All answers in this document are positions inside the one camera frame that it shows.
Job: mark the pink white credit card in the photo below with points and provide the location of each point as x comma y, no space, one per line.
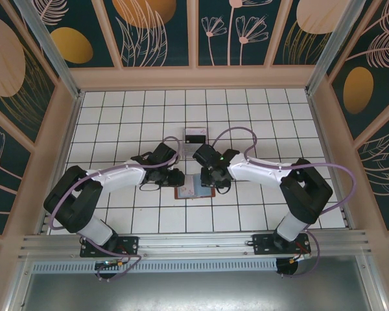
186,188

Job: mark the brown leather card holder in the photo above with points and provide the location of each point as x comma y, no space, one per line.
207,194

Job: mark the light blue credit card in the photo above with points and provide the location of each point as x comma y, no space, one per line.
188,152

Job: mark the black credit card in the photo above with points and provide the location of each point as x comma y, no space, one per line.
194,139

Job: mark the pale grey credit card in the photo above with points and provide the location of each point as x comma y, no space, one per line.
196,131

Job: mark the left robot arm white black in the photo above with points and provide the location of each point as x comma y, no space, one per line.
123,178

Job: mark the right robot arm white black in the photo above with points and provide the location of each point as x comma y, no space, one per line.
259,170

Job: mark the clear acrylic card stand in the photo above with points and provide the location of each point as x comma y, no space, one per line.
184,147

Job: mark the grey metal sheet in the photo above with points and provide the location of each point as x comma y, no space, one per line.
194,291

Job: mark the aluminium front rail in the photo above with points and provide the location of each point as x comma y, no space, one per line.
194,241

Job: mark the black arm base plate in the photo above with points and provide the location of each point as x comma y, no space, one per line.
262,244
129,246

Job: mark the wall panel with pink flowers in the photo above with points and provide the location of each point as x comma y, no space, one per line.
220,55

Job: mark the wall panel orange circle leaves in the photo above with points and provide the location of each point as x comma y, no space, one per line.
142,39

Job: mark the wall panel with golden oval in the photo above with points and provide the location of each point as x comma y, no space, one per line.
71,45

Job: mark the aluminium frame post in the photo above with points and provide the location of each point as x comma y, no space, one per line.
332,48
374,285
52,48
17,288

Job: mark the wall panel single flower outline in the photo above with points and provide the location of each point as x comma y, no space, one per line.
3,181

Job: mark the wall panel golden oval fern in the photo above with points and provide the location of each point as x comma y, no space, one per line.
360,90

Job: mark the wall panel with pale circle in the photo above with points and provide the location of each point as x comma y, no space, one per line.
311,16

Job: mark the wall panel with leaf outlines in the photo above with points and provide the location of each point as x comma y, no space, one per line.
382,168

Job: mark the wall panel large pink circle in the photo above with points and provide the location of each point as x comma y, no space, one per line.
6,64

